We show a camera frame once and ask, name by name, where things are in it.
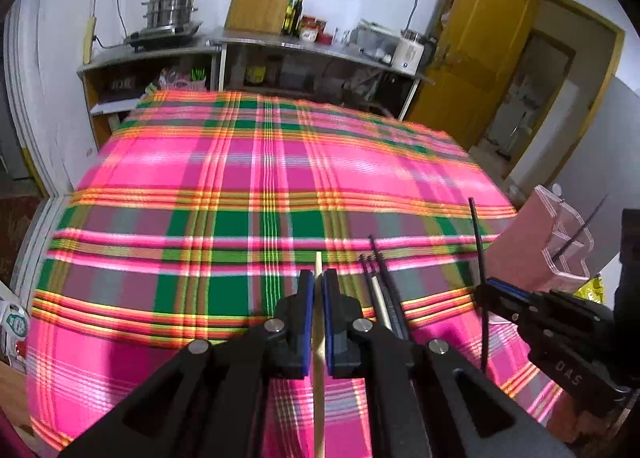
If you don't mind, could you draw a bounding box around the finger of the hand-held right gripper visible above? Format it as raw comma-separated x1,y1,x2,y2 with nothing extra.
474,283,540,335
486,277,557,309

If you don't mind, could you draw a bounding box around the pink plastic utensil basket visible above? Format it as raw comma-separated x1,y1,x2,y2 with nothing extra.
485,184,608,326

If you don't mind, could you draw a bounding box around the white green carton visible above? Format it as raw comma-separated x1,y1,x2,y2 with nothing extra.
0,295,32,375

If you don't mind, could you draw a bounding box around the yellow wooden door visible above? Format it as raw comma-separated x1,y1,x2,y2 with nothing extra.
405,0,540,149

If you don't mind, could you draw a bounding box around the pink basket with green items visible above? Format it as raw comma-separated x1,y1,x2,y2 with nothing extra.
159,66,207,92

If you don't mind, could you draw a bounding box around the light wooden chopstick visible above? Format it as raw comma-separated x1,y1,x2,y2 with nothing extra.
314,251,327,458
370,276,394,333

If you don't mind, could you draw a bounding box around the yellow power strip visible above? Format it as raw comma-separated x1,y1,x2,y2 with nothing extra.
82,15,97,64

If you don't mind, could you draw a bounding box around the pink green plaid tablecloth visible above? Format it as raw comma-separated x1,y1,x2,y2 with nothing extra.
25,90,566,458

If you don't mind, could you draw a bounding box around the red lidded jar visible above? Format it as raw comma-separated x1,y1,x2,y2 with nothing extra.
300,15,321,43

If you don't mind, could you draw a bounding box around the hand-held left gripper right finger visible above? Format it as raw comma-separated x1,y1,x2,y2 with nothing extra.
322,268,576,458

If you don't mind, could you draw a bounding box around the yellow plastic packet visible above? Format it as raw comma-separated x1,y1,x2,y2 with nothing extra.
574,277,607,306

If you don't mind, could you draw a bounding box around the white electric kettle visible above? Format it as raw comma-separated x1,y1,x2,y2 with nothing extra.
391,29,432,75

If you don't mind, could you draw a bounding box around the clear plastic container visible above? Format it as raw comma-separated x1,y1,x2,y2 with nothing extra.
350,20,401,61

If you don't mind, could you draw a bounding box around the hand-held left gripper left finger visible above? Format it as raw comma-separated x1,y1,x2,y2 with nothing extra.
60,269,317,458

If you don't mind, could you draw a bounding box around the yellow door frame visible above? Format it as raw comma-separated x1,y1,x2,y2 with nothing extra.
504,0,627,179

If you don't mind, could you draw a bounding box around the steel counter table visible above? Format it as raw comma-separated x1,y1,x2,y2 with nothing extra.
207,28,437,125

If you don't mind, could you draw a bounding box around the black induction cooker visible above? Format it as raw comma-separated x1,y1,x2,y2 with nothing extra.
123,22,204,51

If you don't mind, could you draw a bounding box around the metal shelf unit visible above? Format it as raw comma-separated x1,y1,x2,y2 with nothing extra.
76,32,224,149

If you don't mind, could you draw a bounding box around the stainless steel steamer pot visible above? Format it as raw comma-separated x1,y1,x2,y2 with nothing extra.
141,0,205,31

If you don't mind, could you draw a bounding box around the white window frame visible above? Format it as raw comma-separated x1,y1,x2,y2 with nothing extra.
4,2,77,299

